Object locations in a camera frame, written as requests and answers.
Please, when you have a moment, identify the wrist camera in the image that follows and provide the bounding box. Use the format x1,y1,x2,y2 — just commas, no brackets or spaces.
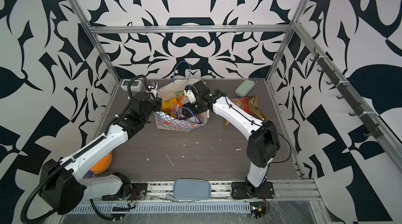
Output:
147,81,158,98
184,86,196,104

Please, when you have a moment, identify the wall hook rack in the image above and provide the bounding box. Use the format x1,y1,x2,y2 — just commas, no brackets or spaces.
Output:
312,49,384,139

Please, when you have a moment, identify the purple snack pack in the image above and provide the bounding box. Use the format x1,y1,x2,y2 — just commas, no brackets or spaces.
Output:
178,107,202,124

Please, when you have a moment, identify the red fruit snack bag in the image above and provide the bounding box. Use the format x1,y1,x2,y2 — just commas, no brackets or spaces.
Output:
231,97,252,115

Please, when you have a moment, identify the orange plush toy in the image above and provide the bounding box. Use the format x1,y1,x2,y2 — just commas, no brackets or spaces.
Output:
90,152,113,175

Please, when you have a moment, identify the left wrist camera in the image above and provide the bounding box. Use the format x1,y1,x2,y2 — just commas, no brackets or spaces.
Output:
147,81,158,98

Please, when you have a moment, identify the blue checkered paper bag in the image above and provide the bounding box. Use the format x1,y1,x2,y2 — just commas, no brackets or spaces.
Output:
155,64,209,132

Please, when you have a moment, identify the orange snack pack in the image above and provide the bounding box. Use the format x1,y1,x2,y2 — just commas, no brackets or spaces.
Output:
161,95,188,119

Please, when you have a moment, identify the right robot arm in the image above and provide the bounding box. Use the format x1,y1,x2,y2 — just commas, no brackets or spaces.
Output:
184,81,284,199

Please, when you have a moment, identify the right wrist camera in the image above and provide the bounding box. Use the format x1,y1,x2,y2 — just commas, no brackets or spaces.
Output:
184,86,196,104

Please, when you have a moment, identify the grey-blue pouch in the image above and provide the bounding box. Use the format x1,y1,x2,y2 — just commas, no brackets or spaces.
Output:
173,179,211,201

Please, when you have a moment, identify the mint green case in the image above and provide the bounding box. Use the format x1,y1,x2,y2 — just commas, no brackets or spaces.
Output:
234,80,255,97

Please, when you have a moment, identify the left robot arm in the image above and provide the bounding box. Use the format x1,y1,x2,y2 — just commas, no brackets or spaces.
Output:
21,75,162,224

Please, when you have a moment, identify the white digital clock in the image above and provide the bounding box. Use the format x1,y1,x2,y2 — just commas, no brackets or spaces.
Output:
120,79,143,92

